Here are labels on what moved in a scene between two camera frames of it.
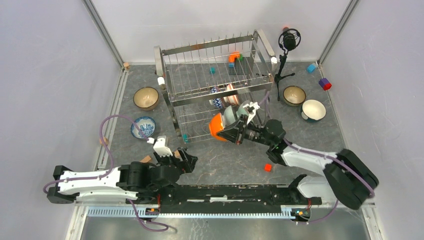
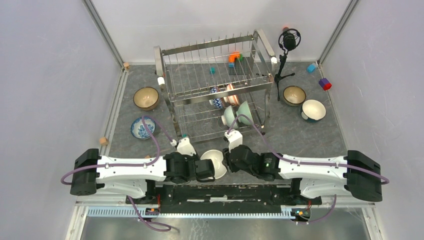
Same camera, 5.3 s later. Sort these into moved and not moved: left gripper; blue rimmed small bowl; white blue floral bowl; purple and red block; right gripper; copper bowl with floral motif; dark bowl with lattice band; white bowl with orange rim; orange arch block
Moved: white bowl with orange rim; left gripper; right gripper
Not moved: copper bowl with floral motif; white blue floral bowl; purple and red block; orange arch block; blue rimmed small bowl; dark bowl with lattice band
